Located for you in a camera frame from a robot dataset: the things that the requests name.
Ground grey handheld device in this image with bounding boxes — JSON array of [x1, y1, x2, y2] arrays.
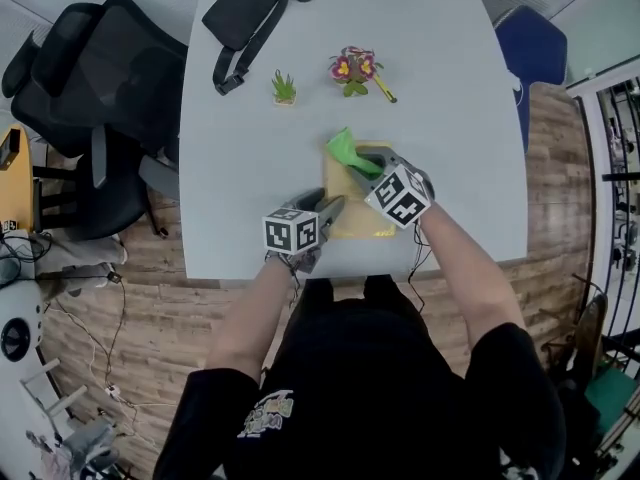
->
[[27, 415, 124, 480]]

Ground tan wooden cutting board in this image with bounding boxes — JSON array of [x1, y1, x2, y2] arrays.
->
[[319, 139, 399, 240]]

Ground black mesh office chair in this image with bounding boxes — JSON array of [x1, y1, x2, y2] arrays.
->
[[29, 0, 189, 242], [1, 27, 96, 159]]

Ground black sling bag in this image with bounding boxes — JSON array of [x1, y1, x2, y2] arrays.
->
[[201, 0, 318, 97]]

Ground person's black trousers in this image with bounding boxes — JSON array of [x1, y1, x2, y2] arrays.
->
[[297, 273, 426, 324]]

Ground potted flowering plant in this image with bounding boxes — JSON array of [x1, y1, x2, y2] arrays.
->
[[328, 45, 385, 98]]

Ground teal green seat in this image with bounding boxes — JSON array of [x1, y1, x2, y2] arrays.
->
[[583, 365, 640, 434]]

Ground white charger with cable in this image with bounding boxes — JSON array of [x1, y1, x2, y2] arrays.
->
[[505, 69, 525, 107]]

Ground small green potted plant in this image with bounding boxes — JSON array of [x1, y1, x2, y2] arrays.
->
[[270, 69, 298, 107]]

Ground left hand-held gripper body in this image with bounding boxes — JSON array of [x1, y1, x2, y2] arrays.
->
[[261, 206, 330, 276]]

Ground blue chair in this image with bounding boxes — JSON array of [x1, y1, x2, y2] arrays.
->
[[493, 5, 569, 154]]

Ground person's black t-shirt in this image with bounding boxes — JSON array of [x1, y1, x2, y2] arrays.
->
[[152, 307, 569, 480]]

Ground black metal shelf rack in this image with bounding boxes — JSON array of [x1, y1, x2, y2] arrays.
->
[[574, 75, 640, 349]]

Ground white round device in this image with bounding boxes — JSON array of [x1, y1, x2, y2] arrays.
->
[[0, 277, 49, 419]]

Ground round wooden table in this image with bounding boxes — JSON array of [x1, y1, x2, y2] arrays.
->
[[0, 122, 36, 234]]

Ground green cloth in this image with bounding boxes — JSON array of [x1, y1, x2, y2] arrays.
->
[[325, 126, 385, 179]]

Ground person's right forearm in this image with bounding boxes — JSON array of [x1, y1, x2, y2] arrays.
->
[[414, 200, 526, 369]]

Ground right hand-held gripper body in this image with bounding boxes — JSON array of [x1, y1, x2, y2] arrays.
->
[[363, 156, 436, 231]]

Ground yellow utility knife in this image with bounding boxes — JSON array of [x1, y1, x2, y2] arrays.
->
[[373, 73, 399, 104]]

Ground small black box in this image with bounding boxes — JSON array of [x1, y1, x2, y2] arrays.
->
[[0, 126, 22, 172]]

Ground person's left forearm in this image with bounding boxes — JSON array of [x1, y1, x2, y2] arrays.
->
[[204, 255, 301, 384]]

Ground white wooden frame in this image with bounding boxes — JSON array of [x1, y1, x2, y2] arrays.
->
[[19, 357, 89, 419]]

